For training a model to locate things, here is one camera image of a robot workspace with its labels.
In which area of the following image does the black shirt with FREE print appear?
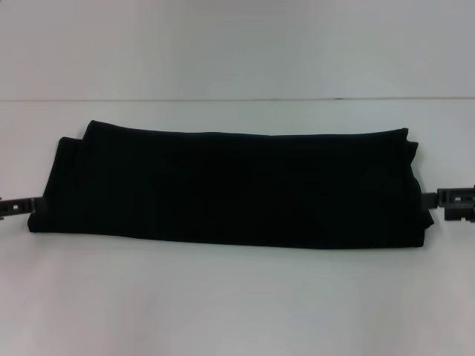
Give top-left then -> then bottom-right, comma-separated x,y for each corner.
27,119 -> 436,248

